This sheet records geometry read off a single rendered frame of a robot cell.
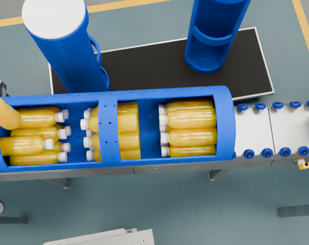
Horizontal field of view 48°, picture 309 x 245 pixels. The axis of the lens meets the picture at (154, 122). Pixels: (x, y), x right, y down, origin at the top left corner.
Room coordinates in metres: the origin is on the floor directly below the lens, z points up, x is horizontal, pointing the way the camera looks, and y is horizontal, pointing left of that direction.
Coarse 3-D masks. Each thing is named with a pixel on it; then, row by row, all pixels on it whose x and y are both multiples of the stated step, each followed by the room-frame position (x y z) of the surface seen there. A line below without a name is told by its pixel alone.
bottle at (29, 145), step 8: (24, 136) 0.31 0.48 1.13; (32, 136) 0.31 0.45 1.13; (0, 144) 0.27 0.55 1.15; (8, 144) 0.27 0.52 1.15; (16, 144) 0.27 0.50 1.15; (24, 144) 0.27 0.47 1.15; (32, 144) 0.27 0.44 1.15; (40, 144) 0.27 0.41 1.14; (8, 152) 0.25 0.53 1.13; (16, 152) 0.25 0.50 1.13; (24, 152) 0.25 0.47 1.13; (32, 152) 0.25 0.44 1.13; (40, 152) 0.25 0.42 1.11
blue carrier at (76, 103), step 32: (32, 96) 0.45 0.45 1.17; (64, 96) 0.44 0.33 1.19; (96, 96) 0.44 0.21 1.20; (128, 96) 0.43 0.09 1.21; (160, 96) 0.43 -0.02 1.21; (192, 96) 0.43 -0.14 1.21; (224, 96) 0.43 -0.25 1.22; (0, 128) 0.35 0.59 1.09; (224, 128) 0.31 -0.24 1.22; (0, 160) 0.21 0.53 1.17; (128, 160) 0.22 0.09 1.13; (160, 160) 0.22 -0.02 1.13; (192, 160) 0.22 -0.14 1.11
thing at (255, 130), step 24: (240, 120) 0.43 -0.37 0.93; (264, 120) 0.43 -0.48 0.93; (288, 120) 0.43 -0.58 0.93; (240, 144) 0.32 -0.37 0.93; (264, 144) 0.32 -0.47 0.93; (288, 144) 0.32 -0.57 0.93; (120, 168) 0.22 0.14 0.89; (144, 168) 0.23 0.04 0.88; (168, 168) 0.23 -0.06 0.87; (192, 168) 0.23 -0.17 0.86; (216, 168) 0.23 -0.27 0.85
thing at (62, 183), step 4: (44, 180) 0.23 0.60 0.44; (48, 180) 0.23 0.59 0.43; (52, 180) 0.23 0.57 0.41; (56, 180) 0.24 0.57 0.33; (60, 180) 0.25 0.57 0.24; (64, 180) 0.26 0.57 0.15; (68, 180) 0.27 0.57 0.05; (56, 184) 0.23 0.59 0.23; (60, 184) 0.23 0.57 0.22; (64, 184) 0.24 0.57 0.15; (68, 184) 0.25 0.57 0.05; (64, 188) 0.22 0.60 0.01
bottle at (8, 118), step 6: (0, 102) 0.34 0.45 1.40; (0, 108) 0.32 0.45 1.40; (6, 108) 0.33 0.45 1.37; (12, 108) 0.35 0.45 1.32; (0, 114) 0.31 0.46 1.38; (6, 114) 0.32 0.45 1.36; (12, 114) 0.33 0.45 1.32; (18, 114) 0.35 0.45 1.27; (0, 120) 0.30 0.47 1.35; (6, 120) 0.31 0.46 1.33; (12, 120) 0.32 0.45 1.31; (18, 120) 0.33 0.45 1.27; (6, 126) 0.30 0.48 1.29; (12, 126) 0.30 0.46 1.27
